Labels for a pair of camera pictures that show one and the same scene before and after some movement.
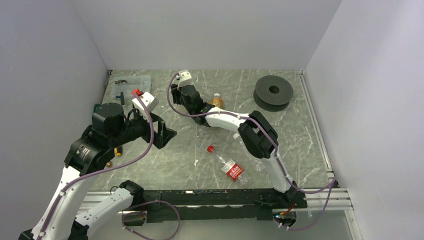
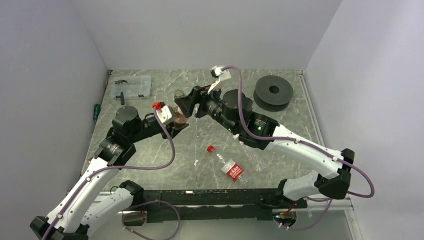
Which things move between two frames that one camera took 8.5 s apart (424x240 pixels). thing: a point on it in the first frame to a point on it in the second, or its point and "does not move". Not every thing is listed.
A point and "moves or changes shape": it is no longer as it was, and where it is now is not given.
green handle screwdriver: x=96 y=107 does not move
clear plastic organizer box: x=143 y=83 does not move
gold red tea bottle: x=217 y=101 moves or changes shape
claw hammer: x=122 y=94 does not move
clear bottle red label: x=234 y=171 does not move
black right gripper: x=176 y=93 to x=187 y=103
